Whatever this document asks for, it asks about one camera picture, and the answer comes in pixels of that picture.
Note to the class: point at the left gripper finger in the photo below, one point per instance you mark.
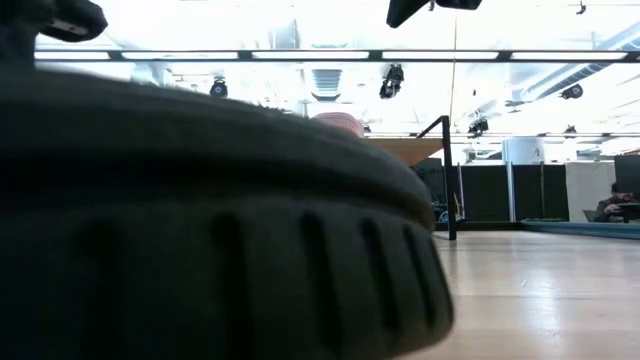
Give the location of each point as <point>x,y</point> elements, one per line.
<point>75,20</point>

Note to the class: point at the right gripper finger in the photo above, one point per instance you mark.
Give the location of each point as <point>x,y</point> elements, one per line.
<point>402,11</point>
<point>460,4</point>

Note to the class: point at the pink rubber slide sandal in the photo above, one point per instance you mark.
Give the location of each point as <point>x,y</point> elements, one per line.
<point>340,124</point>

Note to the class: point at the black rubber slide sandal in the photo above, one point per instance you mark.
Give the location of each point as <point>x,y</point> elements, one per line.
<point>200,225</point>

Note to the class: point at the wooden shelf with black legs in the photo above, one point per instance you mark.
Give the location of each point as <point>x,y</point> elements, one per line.
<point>410,149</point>

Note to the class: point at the black ceiling spotlight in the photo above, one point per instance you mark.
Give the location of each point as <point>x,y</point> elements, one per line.
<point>572,91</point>
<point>218,89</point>
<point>391,81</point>
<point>478,126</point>

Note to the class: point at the ceiling air vent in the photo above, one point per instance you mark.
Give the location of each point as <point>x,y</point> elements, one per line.
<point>326,82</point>

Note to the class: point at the white round pillar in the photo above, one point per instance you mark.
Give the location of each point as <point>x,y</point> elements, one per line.
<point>522,150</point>

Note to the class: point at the white partition panel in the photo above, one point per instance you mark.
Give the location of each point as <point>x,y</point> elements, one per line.
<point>590,190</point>

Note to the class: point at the dark computer monitor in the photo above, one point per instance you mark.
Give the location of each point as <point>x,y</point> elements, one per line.
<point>627,172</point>

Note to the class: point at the ceiling light rail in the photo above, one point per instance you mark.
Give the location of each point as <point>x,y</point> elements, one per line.
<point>375,55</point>

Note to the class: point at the dark partition wall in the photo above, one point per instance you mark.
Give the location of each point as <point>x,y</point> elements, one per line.
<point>525,192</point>

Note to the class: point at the dark table edge rail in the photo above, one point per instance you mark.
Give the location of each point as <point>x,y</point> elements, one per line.
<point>575,229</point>

